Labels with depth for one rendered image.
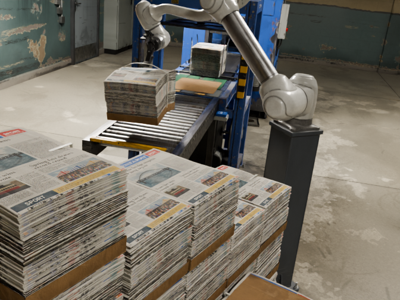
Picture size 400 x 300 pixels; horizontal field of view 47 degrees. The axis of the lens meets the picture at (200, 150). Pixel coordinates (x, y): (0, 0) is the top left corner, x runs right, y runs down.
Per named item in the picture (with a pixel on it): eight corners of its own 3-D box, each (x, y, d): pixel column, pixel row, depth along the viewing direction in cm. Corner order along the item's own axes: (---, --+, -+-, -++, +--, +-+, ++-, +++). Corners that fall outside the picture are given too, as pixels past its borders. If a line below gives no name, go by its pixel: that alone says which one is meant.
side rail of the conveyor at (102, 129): (90, 161, 255) (90, 140, 251) (81, 159, 256) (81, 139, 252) (158, 103, 379) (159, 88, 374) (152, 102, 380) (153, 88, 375)
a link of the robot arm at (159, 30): (154, 53, 275) (143, 34, 271) (161, 48, 289) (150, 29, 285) (169, 45, 271) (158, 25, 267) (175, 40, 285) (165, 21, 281)
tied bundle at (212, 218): (234, 236, 166) (243, 178, 158) (189, 275, 143) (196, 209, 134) (152, 203, 184) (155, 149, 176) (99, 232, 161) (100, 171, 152)
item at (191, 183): (239, 178, 158) (240, 175, 158) (193, 208, 135) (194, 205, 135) (154, 150, 176) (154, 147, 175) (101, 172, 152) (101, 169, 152)
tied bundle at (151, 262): (189, 274, 143) (196, 208, 135) (128, 328, 119) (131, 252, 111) (97, 232, 161) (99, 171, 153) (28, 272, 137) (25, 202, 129)
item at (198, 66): (219, 78, 436) (222, 50, 427) (188, 74, 441) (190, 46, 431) (225, 71, 471) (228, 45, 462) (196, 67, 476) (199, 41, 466)
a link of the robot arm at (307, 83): (318, 115, 244) (325, 74, 236) (305, 122, 230) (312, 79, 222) (290, 109, 252) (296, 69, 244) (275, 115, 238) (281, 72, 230)
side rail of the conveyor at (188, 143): (178, 176, 247) (180, 155, 243) (168, 174, 248) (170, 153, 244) (218, 112, 371) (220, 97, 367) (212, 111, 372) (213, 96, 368)
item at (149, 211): (193, 207, 136) (193, 204, 135) (130, 249, 112) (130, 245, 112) (99, 171, 153) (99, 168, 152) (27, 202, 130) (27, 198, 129)
